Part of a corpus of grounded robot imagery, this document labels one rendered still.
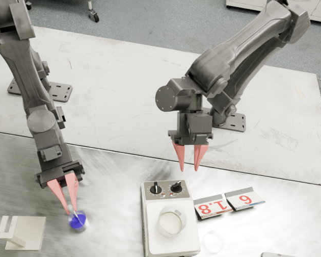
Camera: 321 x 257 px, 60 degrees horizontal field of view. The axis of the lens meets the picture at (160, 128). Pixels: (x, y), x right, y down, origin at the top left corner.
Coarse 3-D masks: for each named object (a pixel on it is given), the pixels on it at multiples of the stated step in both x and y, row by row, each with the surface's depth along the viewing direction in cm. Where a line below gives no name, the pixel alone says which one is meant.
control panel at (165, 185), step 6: (180, 180) 78; (144, 186) 76; (150, 186) 76; (162, 186) 76; (168, 186) 76; (150, 192) 74; (162, 192) 74; (168, 192) 74; (180, 192) 74; (186, 192) 74; (150, 198) 72; (156, 198) 72; (162, 198) 72; (168, 198) 72
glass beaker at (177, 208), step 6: (168, 204) 61; (174, 204) 61; (162, 210) 60; (168, 210) 64; (174, 210) 64; (180, 210) 62; (180, 216) 64; (186, 216) 60; (156, 222) 64; (186, 222) 59; (156, 228) 64; (162, 228) 59; (162, 234) 62; (168, 234) 59; (174, 234) 58
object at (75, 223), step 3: (78, 216) 71; (81, 216) 71; (84, 216) 71; (72, 219) 70; (75, 219) 70; (81, 219) 70; (84, 219) 71; (72, 222) 70; (75, 222) 70; (78, 222) 70; (81, 222) 70; (84, 222) 70; (72, 225) 70; (75, 225) 70; (78, 225) 70; (81, 225) 70
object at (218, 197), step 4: (208, 196) 80; (212, 196) 80; (216, 196) 80; (220, 196) 80; (196, 200) 79; (200, 200) 79; (204, 200) 79; (208, 200) 79; (212, 200) 79; (216, 200) 79; (224, 200) 79; (196, 204) 78; (200, 204) 78; (228, 204) 77; (196, 208) 76; (196, 212) 77; (224, 212) 74; (208, 216) 73
